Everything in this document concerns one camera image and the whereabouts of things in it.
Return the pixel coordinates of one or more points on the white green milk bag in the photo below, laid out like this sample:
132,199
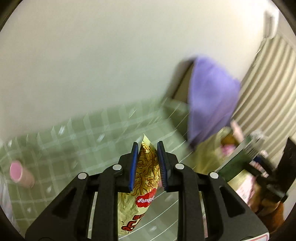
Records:
232,170

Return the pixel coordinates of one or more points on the yellow trash bag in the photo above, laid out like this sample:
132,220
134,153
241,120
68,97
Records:
213,152

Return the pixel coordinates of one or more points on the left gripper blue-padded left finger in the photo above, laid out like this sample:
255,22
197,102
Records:
87,198

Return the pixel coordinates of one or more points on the yellow noodle snack packet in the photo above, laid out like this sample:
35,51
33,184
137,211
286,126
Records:
133,206

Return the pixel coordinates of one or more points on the white air conditioner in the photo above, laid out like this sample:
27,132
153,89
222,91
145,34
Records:
271,23

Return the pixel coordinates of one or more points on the pink cylindrical cup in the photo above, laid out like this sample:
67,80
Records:
21,175

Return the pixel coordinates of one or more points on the striped curtain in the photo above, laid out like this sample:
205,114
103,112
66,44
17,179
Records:
267,96

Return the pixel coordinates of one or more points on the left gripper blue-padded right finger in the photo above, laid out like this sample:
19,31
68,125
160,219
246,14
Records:
209,209

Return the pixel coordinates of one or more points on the green checked tablecloth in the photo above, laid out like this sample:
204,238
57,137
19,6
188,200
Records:
90,144

